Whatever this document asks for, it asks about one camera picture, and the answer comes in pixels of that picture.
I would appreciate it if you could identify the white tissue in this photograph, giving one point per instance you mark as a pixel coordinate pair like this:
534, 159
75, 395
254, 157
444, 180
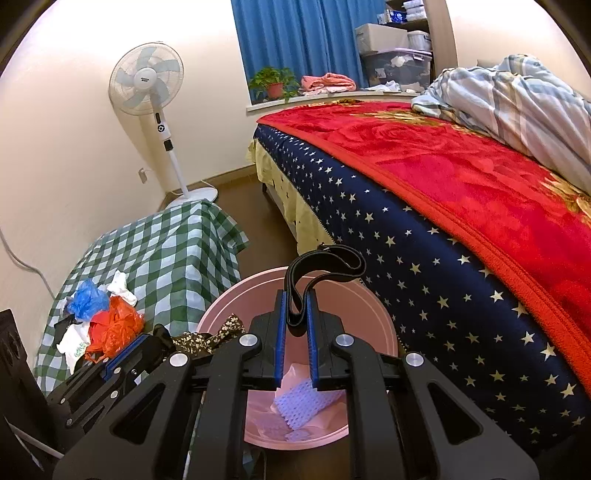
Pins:
121, 286

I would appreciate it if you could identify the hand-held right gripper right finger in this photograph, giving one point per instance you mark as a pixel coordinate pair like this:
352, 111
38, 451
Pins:
314, 346

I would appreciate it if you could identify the white wall plug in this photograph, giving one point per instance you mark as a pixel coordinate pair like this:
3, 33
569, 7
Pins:
143, 175

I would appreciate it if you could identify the white lidded container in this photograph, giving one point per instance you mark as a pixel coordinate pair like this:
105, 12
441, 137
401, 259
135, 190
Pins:
419, 40

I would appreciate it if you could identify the dark floral cloth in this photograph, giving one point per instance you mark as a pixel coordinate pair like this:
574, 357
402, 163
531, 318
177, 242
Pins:
203, 341

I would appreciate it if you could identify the blue curtain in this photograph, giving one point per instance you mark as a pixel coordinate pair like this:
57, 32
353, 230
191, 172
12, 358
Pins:
300, 37

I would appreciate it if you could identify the potted green plant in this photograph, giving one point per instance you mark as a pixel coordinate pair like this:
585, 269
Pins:
275, 87

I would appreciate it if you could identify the blue and white packet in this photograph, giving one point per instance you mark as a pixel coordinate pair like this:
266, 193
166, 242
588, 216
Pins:
392, 16

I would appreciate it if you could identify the yellow bed skirt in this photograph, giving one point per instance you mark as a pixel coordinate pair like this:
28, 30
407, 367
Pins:
295, 207

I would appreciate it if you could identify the brown shelf unit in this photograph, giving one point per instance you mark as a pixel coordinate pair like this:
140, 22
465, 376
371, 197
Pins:
445, 32

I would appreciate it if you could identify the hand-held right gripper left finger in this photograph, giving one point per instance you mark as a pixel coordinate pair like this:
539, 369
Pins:
280, 346

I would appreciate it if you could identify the blue striped quilt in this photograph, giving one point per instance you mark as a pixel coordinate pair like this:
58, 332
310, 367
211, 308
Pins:
508, 101

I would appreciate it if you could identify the stack of white cloths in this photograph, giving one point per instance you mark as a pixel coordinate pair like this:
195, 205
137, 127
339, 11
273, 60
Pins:
414, 5

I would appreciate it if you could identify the pink plastic bucket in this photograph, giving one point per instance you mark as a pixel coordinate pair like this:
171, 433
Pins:
369, 314

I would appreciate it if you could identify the red floral blanket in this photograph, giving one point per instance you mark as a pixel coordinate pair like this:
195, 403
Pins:
438, 161

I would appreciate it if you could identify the white cloth on windowsill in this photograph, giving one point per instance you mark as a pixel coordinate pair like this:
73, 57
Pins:
390, 86

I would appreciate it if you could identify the green checkered tablecloth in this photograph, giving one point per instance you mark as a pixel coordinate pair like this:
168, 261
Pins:
175, 249

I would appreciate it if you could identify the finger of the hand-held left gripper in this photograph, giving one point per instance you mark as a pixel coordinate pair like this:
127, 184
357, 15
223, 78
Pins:
124, 356
159, 341

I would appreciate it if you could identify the white foam net sleeve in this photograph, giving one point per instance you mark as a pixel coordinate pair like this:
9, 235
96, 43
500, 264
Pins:
300, 406

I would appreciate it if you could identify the grey cardboard box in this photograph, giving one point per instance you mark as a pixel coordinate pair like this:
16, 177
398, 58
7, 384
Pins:
381, 37

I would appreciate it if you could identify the white plastic bag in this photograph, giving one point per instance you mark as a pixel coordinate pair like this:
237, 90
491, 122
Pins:
74, 346

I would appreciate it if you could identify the bed with star sheet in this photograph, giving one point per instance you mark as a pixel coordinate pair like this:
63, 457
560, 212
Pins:
415, 277

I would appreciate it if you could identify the white pedestal fan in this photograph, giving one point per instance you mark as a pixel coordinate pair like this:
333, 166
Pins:
145, 78

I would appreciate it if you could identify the blue plastic bag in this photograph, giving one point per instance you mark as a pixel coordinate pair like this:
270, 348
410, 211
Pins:
87, 300

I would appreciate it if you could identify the clear storage box purple lid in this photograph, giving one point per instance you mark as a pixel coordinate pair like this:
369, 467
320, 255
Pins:
392, 69

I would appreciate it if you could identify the orange plastic bag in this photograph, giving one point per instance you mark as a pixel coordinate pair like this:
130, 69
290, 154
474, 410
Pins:
113, 327

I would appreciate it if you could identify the pink folded cloth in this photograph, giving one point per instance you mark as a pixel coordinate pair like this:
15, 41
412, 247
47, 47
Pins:
328, 83

